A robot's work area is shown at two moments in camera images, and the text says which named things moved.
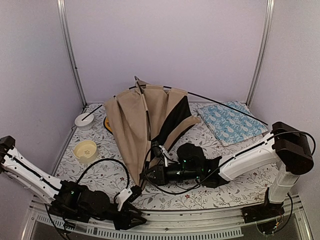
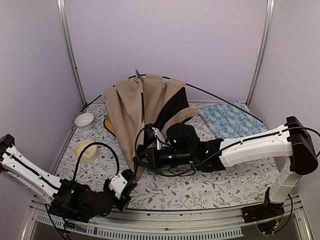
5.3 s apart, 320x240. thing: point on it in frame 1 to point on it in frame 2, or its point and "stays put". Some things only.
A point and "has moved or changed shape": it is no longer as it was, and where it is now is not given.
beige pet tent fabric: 144,116 has moved or changed shape
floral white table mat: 92,156 stays put
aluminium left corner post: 62,13 stays put
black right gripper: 160,177 to 152,161
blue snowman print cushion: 230,128 stays put
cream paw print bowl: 85,151 stays put
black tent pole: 145,106 to 142,95
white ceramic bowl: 86,123 stays put
